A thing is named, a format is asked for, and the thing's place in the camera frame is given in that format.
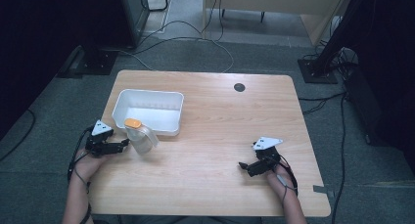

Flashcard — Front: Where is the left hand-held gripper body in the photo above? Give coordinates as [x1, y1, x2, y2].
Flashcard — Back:
[84, 119, 115, 158]

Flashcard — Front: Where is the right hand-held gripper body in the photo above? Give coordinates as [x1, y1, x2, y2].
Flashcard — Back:
[252, 136, 285, 173]

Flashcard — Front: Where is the clear pitcher with orange lid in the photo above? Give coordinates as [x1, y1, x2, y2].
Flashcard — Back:
[123, 117, 161, 156]

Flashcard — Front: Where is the person's right hand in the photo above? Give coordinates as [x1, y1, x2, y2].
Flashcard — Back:
[264, 164, 296, 200]

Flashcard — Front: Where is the person's left hand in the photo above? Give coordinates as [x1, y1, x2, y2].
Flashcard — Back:
[72, 151, 111, 183]

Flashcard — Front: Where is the white plastic bin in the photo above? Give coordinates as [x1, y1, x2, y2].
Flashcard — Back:
[111, 88, 185, 137]

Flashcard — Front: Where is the grey tape strip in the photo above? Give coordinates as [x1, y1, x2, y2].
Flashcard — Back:
[312, 184, 336, 199]

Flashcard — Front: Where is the black stand with square base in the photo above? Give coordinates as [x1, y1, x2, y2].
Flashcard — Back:
[74, 37, 119, 77]
[297, 0, 370, 85]

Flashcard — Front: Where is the black box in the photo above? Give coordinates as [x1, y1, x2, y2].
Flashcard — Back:
[344, 67, 387, 148]

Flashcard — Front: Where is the grey metal cabinet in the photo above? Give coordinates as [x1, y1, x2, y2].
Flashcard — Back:
[118, 0, 152, 50]

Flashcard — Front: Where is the light wooden cabinet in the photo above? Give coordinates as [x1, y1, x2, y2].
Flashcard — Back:
[202, 0, 352, 48]

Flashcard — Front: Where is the right hand-held gripper cable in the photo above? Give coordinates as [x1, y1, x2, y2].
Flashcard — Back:
[275, 154, 300, 206]

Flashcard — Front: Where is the hand-held gripper cable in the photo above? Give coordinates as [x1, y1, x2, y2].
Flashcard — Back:
[275, 154, 300, 206]
[67, 125, 96, 224]

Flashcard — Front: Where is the left hand-held gripper cable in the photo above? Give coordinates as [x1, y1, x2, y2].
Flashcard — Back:
[67, 125, 96, 224]

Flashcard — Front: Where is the black floor cable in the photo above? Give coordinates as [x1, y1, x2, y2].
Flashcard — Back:
[0, 109, 36, 162]
[298, 91, 346, 116]

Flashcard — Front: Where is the grey floor cable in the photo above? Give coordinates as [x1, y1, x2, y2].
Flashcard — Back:
[107, 20, 235, 73]

